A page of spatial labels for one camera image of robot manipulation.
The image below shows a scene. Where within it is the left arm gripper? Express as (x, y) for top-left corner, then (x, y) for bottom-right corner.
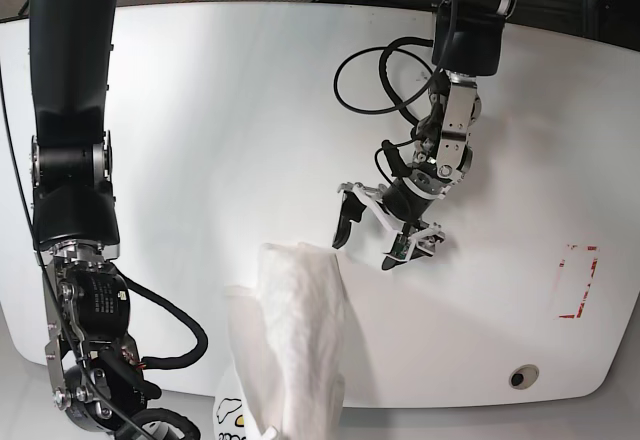
(332, 179), (446, 270)

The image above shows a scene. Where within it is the white printed t-shirt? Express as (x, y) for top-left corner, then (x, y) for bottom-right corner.
(213, 244), (347, 439)

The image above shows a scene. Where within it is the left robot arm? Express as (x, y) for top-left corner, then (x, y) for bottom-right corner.
(332, 0), (516, 271)

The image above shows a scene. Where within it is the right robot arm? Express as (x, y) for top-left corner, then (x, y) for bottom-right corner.
(29, 0), (160, 439)

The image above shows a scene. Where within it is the red tape rectangle marking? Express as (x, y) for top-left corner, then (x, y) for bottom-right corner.
(552, 244), (600, 320)

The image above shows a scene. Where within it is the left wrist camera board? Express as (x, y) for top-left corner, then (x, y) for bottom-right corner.
(388, 233), (411, 262)

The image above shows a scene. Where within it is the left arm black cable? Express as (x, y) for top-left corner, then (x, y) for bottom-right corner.
(333, 35), (444, 126)

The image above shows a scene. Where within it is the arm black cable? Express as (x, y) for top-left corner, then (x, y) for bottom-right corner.
(333, 35), (444, 126)
(117, 272), (210, 374)

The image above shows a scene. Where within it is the right table cable grommet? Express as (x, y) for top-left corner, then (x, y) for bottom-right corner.
(509, 364), (539, 390)

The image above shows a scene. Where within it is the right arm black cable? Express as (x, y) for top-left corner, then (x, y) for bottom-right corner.
(117, 272), (210, 374)

